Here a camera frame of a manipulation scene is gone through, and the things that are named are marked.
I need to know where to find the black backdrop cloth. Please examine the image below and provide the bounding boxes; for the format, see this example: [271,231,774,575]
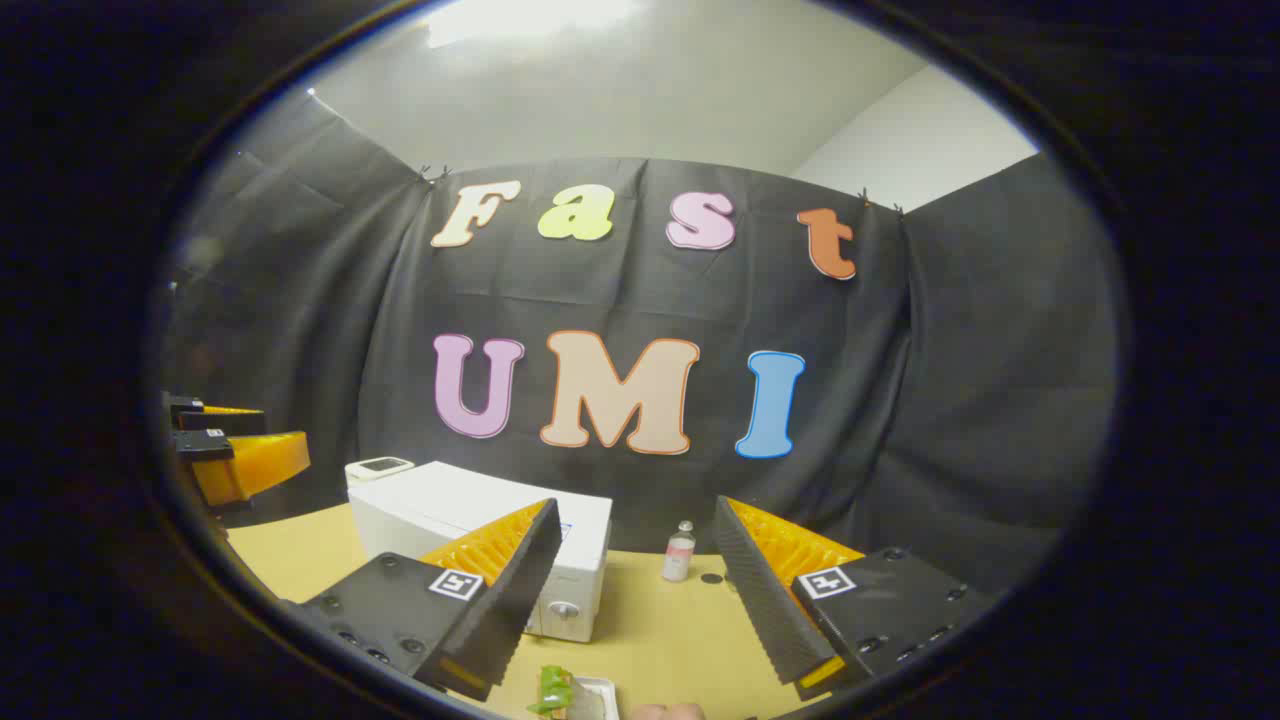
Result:
[160,90,1121,601]

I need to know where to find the small clear bottle pink label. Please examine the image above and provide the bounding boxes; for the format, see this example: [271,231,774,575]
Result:
[662,520,697,583]

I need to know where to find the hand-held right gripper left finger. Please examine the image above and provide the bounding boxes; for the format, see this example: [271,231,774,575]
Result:
[285,497,564,703]

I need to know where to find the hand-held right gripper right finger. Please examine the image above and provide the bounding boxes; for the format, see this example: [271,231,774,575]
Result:
[712,494,1001,703]

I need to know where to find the white plastic tray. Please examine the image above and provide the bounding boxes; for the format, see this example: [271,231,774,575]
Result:
[560,676,621,720]

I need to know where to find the green leafy vegetable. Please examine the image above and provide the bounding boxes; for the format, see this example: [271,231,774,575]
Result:
[528,665,576,716]

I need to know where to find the white microwave oven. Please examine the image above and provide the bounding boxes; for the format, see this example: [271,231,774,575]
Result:
[347,461,614,644]

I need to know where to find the white toaster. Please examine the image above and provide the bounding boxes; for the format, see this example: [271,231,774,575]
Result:
[345,456,416,488]

